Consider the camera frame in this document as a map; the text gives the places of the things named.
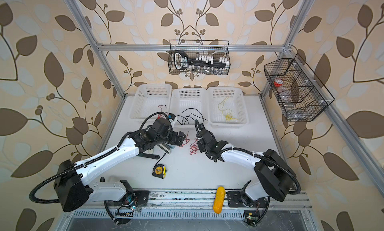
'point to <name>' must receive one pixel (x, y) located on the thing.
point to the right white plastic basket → (227, 107)
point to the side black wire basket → (303, 95)
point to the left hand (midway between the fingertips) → (180, 134)
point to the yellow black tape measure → (159, 171)
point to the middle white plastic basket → (189, 104)
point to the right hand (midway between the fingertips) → (203, 140)
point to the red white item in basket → (278, 82)
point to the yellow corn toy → (219, 200)
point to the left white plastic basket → (149, 99)
